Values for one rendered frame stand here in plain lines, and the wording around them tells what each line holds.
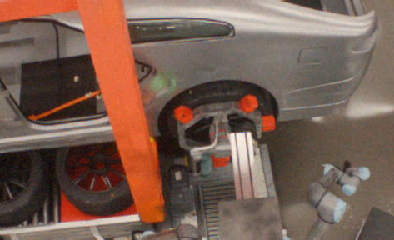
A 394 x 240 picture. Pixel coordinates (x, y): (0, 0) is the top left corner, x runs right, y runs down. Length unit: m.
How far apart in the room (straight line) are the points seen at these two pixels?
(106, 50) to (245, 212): 0.88
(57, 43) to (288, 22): 1.79
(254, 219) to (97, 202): 1.97
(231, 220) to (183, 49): 1.26
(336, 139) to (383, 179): 0.52
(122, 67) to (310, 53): 1.37
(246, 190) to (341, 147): 2.57
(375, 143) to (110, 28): 3.16
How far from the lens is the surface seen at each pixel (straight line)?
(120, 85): 2.81
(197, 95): 3.90
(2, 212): 4.51
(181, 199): 4.39
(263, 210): 2.58
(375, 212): 4.54
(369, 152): 5.14
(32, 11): 2.46
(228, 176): 4.73
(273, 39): 3.55
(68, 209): 4.63
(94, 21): 2.46
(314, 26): 3.59
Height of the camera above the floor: 4.40
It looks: 61 degrees down
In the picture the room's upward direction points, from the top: 3 degrees counter-clockwise
